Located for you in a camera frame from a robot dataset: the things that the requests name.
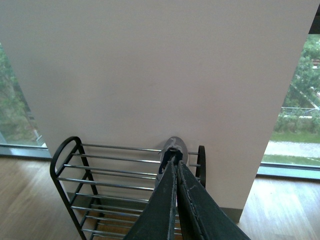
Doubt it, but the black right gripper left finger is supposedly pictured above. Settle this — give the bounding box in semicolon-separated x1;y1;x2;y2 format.
129;161;177;240

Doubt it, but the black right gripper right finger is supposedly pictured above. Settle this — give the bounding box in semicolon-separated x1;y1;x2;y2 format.
176;161;249;240

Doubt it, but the grey knit sneaker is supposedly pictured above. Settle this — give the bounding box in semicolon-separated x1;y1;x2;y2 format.
155;136;189;188

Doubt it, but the black metal shoe rack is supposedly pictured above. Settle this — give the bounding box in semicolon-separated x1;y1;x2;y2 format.
49;136;207;240

